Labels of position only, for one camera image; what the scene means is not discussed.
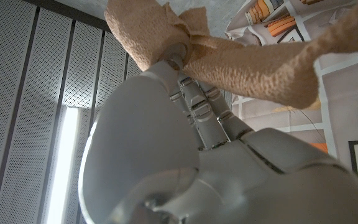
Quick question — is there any printed bookshelf backdrop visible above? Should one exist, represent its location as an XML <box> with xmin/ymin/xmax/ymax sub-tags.
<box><xmin>225</xmin><ymin>0</ymin><xmax>358</xmax><ymax>198</ymax></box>

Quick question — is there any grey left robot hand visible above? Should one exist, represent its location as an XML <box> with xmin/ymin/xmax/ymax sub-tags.
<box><xmin>78</xmin><ymin>52</ymin><xmax>358</xmax><ymax>224</ymax></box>

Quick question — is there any dark perforated panel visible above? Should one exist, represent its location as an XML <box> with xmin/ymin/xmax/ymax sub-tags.
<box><xmin>0</xmin><ymin>0</ymin><xmax>144</xmax><ymax>224</ymax></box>

